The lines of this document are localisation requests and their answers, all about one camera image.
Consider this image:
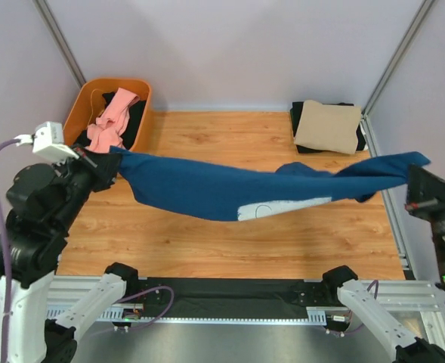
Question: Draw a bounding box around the folded beige t shirt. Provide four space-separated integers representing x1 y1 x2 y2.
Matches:
293 100 361 155

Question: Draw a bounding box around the blue printed t shirt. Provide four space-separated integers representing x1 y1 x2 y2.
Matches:
110 147 431 222

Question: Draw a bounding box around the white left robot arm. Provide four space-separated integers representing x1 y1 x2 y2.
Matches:
0 148 140 362

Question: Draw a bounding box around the aluminium front rail frame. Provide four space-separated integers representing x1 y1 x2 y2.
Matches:
47 276 443 325

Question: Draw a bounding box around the aluminium corner post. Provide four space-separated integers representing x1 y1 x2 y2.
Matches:
32 0 86 88
363 0 437 116

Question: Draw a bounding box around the right aluminium corner post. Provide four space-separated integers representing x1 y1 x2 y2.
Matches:
363 0 437 116

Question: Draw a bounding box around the black garment in basket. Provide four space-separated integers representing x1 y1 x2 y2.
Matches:
73 90 148 151

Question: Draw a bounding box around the left aluminium corner post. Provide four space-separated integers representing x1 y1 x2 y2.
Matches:
32 0 86 88

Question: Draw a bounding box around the orange plastic laundry basket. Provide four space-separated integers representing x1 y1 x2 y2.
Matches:
63 78 154 153

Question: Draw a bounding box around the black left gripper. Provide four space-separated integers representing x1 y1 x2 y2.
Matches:
54 138 124 227

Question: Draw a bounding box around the pink t shirt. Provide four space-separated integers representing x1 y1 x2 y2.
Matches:
86 87 141 154

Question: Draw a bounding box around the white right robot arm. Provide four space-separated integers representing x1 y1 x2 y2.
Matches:
320 165 445 362

